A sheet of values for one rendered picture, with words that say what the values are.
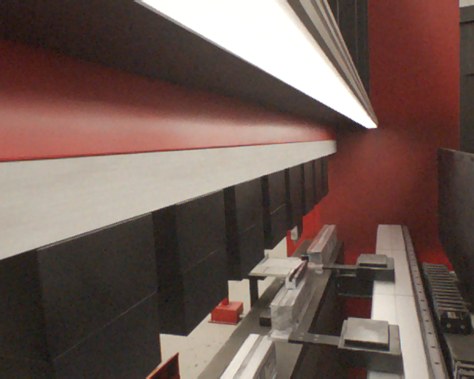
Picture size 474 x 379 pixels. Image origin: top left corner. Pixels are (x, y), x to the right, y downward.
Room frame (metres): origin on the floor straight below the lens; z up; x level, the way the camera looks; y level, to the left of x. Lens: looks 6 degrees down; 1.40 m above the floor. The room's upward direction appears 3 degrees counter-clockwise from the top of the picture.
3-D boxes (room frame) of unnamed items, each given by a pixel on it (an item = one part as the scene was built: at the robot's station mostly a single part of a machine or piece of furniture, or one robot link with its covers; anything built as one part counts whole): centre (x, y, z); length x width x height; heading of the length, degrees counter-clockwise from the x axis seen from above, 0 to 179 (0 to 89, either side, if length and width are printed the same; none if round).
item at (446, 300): (0.96, -0.47, 1.02); 0.37 x 0.06 x 0.04; 161
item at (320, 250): (1.80, -0.33, 0.92); 0.50 x 0.06 x 0.10; 161
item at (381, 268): (1.23, -0.31, 1.01); 0.26 x 0.12 x 0.05; 71
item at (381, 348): (0.78, -0.15, 1.01); 0.26 x 0.12 x 0.05; 71
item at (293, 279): (1.26, -0.15, 0.99); 0.20 x 0.03 x 0.03; 161
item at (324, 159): (1.69, -0.29, 1.26); 0.15 x 0.09 x 0.17; 161
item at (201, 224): (0.55, 0.10, 1.26); 0.15 x 0.09 x 0.17; 161
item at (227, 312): (3.16, 0.23, 0.41); 0.25 x 0.20 x 0.83; 71
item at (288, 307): (1.23, -0.14, 0.92); 0.39 x 0.06 x 0.10; 161
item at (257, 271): (1.33, -0.01, 1.00); 0.26 x 0.18 x 0.01; 71
